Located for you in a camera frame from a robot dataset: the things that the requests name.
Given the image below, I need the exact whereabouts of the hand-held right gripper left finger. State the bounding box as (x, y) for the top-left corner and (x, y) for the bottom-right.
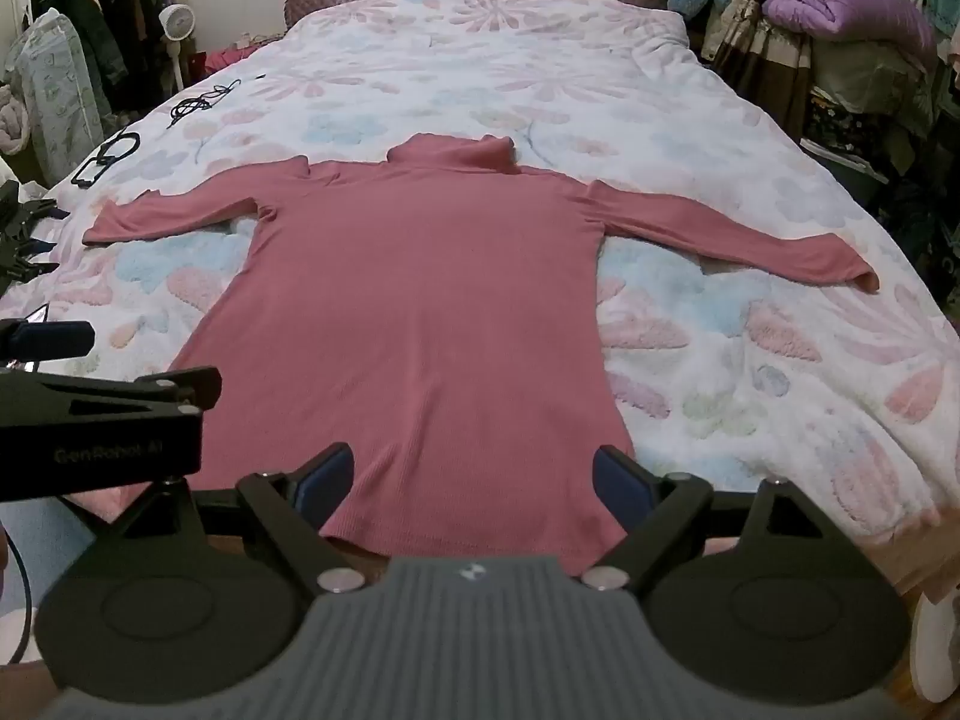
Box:
(82, 444), (365, 595)

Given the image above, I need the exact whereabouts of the floral fleece blanket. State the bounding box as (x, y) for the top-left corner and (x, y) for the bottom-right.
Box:
(0, 0), (960, 541)

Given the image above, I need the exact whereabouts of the rack of hanging clothes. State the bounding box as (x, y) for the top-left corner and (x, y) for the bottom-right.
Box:
(26, 0), (177, 91)

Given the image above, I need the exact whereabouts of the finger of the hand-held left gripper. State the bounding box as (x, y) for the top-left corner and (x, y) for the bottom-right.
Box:
(34, 366), (224, 421)
(0, 319), (96, 374)

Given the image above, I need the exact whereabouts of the pink turtleneck sweater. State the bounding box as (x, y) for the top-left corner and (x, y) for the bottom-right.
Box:
(81, 133), (880, 578)

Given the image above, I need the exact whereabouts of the white slipper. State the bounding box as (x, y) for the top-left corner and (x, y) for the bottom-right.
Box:
(909, 591), (960, 702)

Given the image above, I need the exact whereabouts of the black cable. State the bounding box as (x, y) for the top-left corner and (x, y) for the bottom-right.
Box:
(169, 79), (242, 125)

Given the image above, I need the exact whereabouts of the pile of dark clothes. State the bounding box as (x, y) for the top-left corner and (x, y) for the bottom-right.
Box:
(802, 34), (960, 271)

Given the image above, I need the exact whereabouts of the black strap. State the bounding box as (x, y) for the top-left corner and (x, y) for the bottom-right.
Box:
(72, 131), (142, 188)

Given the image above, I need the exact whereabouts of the pale padded jacket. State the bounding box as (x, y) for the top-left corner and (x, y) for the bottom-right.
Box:
(4, 7), (104, 162)

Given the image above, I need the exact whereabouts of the brown striped cloth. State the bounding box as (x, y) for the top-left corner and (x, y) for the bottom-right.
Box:
(711, 0), (815, 137)

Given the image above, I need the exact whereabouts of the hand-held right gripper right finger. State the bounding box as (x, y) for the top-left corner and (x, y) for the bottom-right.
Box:
(581, 446), (863, 595)

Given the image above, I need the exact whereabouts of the magenta cloth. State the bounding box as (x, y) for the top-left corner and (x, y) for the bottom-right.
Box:
(201, 43), (260, 77)

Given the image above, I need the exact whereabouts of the white standing fan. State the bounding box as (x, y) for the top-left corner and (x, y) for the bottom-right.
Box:
(159, 3), (197, 91)

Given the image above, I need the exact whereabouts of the black clamp tool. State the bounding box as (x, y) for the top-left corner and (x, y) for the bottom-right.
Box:
(0, 180), (59, 295)

